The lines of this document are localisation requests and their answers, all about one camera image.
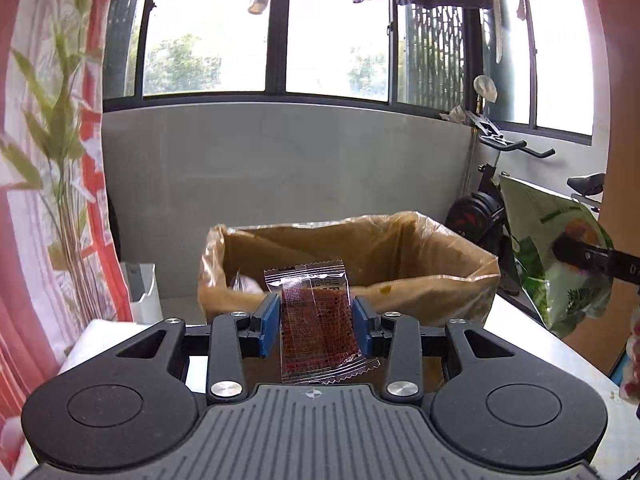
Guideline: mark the small silver packet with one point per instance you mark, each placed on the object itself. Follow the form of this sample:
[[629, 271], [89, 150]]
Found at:
[[246, 282]]

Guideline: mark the black framed window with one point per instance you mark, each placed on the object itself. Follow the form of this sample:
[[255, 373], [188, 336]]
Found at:
[[330, 35]]

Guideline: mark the black exercise bike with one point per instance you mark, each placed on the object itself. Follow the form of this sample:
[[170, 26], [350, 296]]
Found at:
[[487, 210]]

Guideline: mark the red clear snack packet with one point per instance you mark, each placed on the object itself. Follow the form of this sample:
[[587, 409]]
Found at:
[[317, 320]]

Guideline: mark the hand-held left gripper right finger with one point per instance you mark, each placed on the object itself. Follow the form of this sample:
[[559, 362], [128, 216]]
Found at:
[[361, 326]]

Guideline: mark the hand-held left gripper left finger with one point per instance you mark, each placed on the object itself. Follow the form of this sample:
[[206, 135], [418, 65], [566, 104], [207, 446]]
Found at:
[[270, 324]]

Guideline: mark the green snack bag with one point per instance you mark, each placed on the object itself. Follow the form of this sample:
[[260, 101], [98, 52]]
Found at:
[[545, 255]]

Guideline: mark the printed pink curtain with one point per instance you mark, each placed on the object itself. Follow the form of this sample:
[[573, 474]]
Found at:
[[45, 185]]

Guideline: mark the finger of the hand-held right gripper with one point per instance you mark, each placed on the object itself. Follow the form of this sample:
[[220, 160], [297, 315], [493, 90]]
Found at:
[[595, 257]]

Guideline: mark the white plastic container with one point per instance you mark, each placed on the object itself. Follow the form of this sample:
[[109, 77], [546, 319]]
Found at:
[[142, 292]]

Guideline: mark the white cloth on bike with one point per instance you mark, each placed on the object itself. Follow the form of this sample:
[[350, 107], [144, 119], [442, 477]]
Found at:
[[486, 87]]

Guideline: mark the brown wooden panel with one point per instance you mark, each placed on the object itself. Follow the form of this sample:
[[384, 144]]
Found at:
[[617, 110]]

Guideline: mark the cardboard box with plastic liner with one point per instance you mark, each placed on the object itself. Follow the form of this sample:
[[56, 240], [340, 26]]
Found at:
[[350, 255]]

